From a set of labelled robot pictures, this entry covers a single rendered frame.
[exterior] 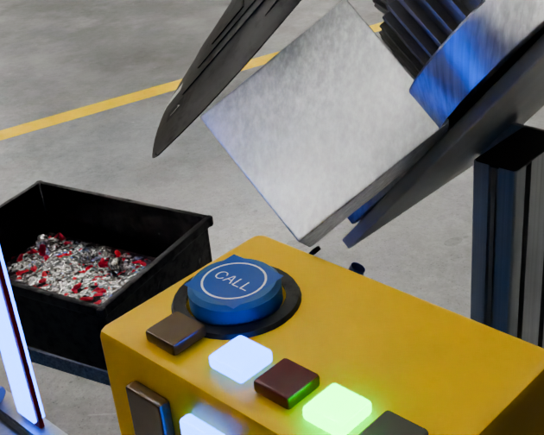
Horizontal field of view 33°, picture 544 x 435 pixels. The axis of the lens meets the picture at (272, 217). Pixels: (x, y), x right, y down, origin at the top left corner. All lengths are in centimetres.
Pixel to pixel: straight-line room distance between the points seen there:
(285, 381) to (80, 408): 175
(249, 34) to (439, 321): 54
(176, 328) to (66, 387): 178
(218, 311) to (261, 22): 52
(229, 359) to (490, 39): 38
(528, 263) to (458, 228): 165
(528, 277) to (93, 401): 133
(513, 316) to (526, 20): 37
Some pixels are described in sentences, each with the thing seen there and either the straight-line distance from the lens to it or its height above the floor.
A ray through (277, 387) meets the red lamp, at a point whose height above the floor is 108.
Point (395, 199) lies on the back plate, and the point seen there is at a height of 90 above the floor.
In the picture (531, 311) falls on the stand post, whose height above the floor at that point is 74.
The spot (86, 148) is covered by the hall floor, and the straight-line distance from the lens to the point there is 329.
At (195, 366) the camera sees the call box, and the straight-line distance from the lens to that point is 36.
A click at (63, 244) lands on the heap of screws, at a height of 83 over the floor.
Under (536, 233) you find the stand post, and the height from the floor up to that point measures 83.
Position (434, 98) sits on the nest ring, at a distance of 71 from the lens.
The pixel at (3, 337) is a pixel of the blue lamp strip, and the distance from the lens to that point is 65.
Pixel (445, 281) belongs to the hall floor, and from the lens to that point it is 236.
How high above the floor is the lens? 129
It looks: 29 degrees down
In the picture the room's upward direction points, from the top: 6 degrees counter-clockwise
